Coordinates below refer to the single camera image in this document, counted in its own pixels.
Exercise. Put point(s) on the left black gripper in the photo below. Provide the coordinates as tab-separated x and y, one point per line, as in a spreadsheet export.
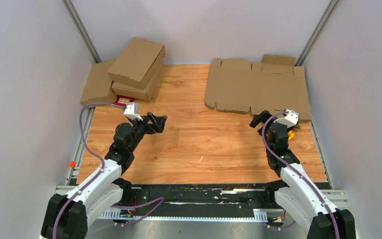
158	123

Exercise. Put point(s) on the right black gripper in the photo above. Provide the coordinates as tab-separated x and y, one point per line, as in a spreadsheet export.
262	118

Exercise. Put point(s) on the flat-lying folded cardboard box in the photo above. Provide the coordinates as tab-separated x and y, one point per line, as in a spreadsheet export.
98	85

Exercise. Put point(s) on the red plastic tray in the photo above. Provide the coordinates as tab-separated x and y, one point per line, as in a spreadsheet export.
123	100

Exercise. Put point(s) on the top folded cardboard box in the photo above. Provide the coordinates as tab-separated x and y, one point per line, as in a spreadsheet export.
136	64

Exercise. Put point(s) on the middle folded cardboard box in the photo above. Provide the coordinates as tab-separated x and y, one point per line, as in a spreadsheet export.
143	94

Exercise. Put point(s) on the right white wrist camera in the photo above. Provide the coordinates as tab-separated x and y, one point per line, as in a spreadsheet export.
290	119

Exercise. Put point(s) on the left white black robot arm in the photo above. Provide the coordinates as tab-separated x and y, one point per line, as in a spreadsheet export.
69	216

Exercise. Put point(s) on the aluminium corner post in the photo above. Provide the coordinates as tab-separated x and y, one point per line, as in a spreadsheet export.
81	29
317	31

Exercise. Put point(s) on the left aluminium corner post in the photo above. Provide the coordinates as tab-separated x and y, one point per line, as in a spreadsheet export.
81	29

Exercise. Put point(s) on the right aluminium corner post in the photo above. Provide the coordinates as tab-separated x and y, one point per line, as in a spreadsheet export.
317	31

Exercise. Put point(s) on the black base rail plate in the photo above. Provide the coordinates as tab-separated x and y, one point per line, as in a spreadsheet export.
203	200

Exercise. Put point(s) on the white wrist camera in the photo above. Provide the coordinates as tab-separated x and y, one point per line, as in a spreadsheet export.
131	111
290	119

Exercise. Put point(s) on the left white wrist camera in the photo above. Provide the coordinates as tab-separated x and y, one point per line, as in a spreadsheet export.
131	111

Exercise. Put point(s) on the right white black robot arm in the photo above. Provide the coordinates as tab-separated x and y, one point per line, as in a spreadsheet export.
295	192

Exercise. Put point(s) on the yellow plastic triangle piece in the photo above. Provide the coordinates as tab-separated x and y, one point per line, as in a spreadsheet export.
290	135

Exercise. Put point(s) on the flat cardboard sheet stack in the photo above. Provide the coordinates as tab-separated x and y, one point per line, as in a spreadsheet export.
274	84

